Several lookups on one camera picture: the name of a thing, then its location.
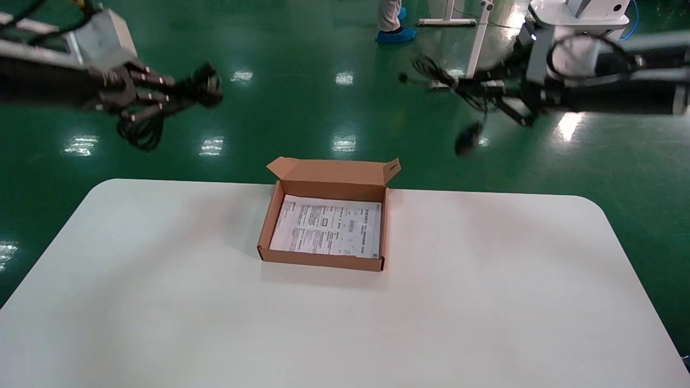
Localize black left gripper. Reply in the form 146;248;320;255
89;62;219;122

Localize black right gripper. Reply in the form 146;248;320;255
453;75;564;128

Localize black wired computer mouse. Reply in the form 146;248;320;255
398;56;518;158

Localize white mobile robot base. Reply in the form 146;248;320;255
517;0;631;65

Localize open brown cardboard box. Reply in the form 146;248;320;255
257;157;402;272

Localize blue shoe cover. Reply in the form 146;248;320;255
376;27;417;45

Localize person's legs blue shoe covers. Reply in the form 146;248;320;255
377;0;402;32

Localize printed white paper sheet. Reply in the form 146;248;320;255
269;195;382;258

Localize gray right wrist camera box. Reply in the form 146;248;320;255
526;24;561;86

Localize gray wrist camera box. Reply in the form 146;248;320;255
65;10;138;71
526;24;561;86

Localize white desk frame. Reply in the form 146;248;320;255
418;0;494;79

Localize gray left wrist camera box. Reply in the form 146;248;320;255
65;10;138;71

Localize blue floor cable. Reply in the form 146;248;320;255
620;0;640;41

